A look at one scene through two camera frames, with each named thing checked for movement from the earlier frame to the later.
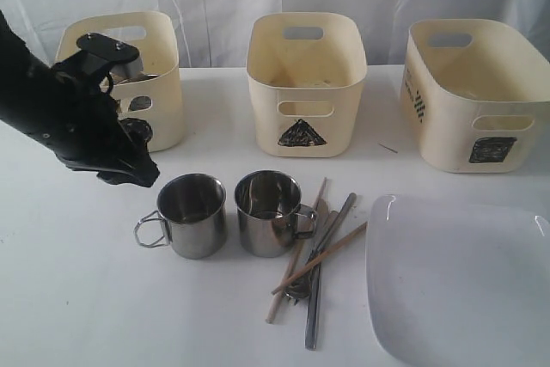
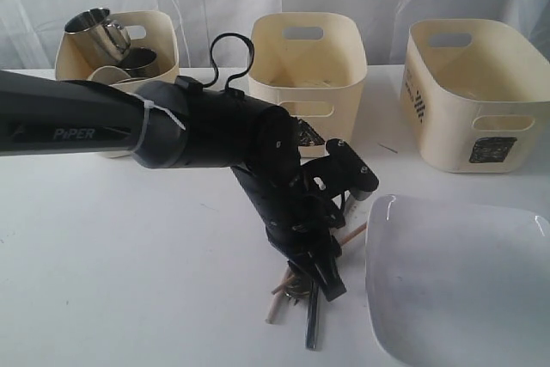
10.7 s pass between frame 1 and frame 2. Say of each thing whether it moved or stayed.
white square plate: stayed
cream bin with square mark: stayed
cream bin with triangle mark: stayed
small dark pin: stayed
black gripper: moved
